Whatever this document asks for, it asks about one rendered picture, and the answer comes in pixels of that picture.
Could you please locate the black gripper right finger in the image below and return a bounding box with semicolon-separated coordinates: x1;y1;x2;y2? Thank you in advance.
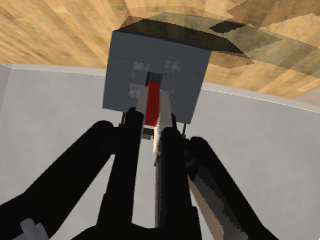
154;90;279;240

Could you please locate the red rectangular block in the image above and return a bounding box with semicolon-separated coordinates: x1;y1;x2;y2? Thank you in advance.
144;81;159;127

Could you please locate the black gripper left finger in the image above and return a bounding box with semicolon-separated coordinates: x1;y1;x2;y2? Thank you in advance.
0;86;149;240

